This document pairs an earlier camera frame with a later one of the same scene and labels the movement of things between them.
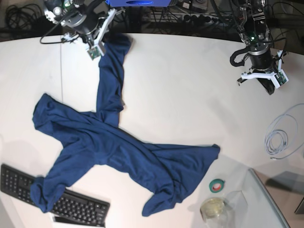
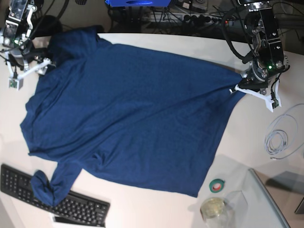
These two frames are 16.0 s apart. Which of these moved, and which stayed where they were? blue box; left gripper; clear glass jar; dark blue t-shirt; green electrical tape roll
Moved: left gripper; dark blue t-shirt
Stayed: blue box; clear glass jar; green electrical tape roll
